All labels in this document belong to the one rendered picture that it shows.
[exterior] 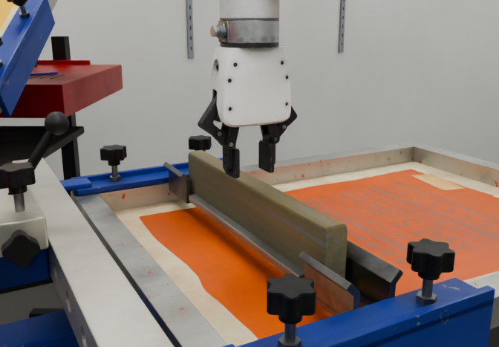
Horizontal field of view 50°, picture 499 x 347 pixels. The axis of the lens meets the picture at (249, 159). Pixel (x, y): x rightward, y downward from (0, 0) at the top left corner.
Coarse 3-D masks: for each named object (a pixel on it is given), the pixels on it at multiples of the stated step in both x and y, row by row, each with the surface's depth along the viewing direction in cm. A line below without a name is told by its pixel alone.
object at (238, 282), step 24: (216, 264) 72; (240, 264) 72; (264, 264) 72; (456, 264) 72; (480, 264) 72; (216, 288) 66; (240, 288) 66; (264, 288) 66; (408, 288) 66; (240, 312) 60; (264, 312) 60; (264, 336) 56
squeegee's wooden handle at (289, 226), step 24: (192, 168) 88; (216, 168) 80; (192, 192) 89; (216, 192) 81; (240, 192) 74; (264, 192) 68; (240, 216) 74; (264, 216) 68; (288, 216) 63; (312, 216) 60; (264, 240) 69; (288, 240) 64; (312, 240) 59; (336, 240) 58; (336, 264) 59
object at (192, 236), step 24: (288, 192) 101; (312, 192) 101; (336, 192) 101; (432, 192) 101; (456, 192) 101; (480, 192) 101; (144, 216) 89; (168, 216) 89; (192, 216) 89; (168, 240) 80; (192, 240) 80; (216, 240) 80; (192, 264) 72
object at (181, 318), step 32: (288, 160) 110; (320, 160) 111; (352, 160) 115; (384, 160) 119; (416, 160) 123; (448, 160) 115; (480, 160) 110; (128, 192) 92; (160, 192) 95; (96, 224) 76; (128, 256) 66; (160, 288) 58; (160, 320) 53; (192, 320) 52
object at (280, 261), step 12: (204, 204) 83; (216, 216) 78; (228, 228) 75; (240, 228) 74; (252, 240) 70; (264, 252) 67; (276, 252) 66; (276, 264) 64; (288, 264) 63; (300, 276) 60
